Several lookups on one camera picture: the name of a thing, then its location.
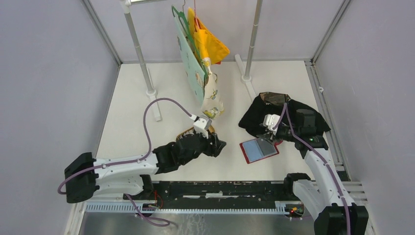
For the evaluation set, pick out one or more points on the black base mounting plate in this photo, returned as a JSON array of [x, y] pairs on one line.
[[217, 195]]

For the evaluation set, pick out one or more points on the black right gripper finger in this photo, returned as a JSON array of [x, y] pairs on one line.
[[268, 139], [265, 134]]

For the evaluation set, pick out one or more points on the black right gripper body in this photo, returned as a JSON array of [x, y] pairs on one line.
[[283, 133]]

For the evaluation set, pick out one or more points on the green hanging cloth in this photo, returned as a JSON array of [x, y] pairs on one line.
[[196, 73]]

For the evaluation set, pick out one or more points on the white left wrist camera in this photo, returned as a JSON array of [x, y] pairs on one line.
[[201, 125]]

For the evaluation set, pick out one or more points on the black shirt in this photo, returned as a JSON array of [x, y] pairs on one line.
[[272, 103]]

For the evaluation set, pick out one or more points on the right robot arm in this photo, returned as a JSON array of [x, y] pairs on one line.
[[326, 198]]

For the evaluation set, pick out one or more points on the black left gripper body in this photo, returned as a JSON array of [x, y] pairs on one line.
[[205, 146]]

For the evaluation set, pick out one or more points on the right metal rack pole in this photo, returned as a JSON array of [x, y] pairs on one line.
[[245, 69]]

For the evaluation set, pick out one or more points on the yellow floral hanging cloth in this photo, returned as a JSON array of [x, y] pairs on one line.
[[211, 52]]

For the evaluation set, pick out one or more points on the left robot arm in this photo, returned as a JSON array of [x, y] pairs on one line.
[[87, 177]]

